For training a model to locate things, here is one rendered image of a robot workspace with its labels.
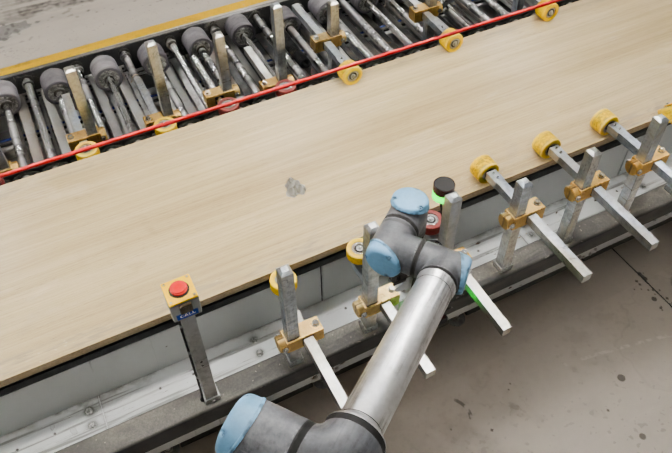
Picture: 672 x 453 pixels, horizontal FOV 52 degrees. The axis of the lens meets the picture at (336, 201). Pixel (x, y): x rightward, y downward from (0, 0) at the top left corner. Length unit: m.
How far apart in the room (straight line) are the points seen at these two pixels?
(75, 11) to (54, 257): 3.05
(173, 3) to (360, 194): 3.01
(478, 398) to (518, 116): 1.11
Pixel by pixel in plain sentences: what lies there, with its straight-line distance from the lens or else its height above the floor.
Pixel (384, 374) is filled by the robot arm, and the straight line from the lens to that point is 1.30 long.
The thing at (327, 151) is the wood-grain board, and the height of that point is 0.90.
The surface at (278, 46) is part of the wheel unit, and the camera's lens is 2.70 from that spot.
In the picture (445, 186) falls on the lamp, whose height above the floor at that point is 1.17.
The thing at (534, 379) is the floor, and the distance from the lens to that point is 2.97.
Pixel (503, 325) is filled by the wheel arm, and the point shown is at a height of 0.86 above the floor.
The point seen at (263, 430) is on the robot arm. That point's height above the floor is 1.45.
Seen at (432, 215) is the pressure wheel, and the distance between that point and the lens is 2.19.
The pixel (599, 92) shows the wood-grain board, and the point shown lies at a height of 0.90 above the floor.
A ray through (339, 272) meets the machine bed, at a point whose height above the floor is 0.73.
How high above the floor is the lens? 2.53
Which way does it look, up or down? 47 degrees down
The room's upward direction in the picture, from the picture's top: 1 degrees counter-clockwise
